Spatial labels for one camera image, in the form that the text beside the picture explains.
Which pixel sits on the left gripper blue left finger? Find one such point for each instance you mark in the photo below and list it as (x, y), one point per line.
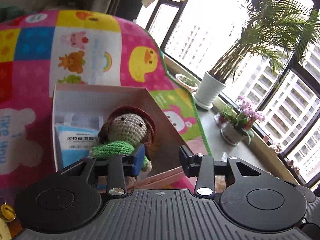
(121, 166)

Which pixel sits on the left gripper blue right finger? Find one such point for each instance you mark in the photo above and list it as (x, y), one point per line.
(200, 166)

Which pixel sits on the crochet doll green scarf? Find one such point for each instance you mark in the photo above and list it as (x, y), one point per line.
(124, 129)

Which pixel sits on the blue cotton pad pack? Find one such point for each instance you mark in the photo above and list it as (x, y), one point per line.
(72, 144)

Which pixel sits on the pink cardboard box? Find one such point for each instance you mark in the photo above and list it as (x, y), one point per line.
(166, 168)

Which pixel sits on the pink orchid in pot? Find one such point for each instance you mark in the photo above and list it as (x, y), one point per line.
(237, 122)

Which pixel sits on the small pot on sill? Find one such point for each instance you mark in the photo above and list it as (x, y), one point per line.
(186, 82)

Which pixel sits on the colourful cartoon play mat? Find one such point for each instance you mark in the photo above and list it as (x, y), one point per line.
(41, 50)

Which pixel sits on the palm plant white pot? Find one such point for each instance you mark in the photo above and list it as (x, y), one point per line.
(273, 28)

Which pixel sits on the black metal rack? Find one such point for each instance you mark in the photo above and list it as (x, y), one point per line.
(163, 20)

